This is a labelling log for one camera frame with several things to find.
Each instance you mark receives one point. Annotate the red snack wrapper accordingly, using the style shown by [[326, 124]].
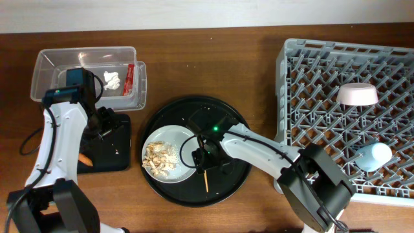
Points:
[[128, 86]]

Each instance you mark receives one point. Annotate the grey dishwasher rack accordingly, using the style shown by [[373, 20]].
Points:
[[309, 74]]

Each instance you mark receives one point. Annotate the clear plastic bin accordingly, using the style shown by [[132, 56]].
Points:
[[52, 64]]

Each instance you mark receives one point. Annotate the orange carrot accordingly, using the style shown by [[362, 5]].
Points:
[[85, 160]]

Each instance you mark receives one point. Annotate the round black tray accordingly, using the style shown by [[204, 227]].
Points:
[[222, 182]]

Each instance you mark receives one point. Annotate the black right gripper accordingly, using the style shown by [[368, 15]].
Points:
[[202, 159]]

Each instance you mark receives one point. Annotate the white tissue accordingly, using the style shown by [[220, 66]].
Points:
[[112, 80]]

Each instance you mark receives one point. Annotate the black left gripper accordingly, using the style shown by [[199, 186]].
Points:
[[112, 124]]

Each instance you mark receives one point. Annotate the light blue cup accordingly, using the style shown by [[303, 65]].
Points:
[[373, 156]]

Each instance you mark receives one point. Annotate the grey round plate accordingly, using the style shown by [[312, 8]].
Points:
[[185, 143]]

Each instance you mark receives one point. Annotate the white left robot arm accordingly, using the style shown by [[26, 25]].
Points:
[[51, 200]]

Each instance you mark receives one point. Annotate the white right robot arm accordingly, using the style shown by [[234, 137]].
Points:
[[314, 185]]

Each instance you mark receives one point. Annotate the pink bowl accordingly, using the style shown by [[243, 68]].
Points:
[[357, 94]]

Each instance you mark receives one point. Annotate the black rectangular tray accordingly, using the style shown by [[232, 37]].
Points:
[[111, 153]]

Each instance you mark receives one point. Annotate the peanut shells and rice scraps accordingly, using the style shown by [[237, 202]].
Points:
[[160, 158]]

